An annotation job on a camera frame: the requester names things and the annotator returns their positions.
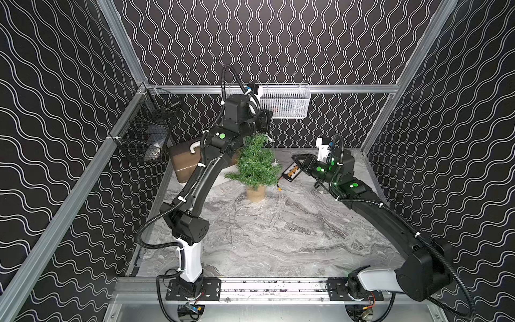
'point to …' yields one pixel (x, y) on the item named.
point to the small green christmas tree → (257, 167)
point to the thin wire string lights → (275, 163)
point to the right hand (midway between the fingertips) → (293, 156)
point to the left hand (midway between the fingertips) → (271, 106)
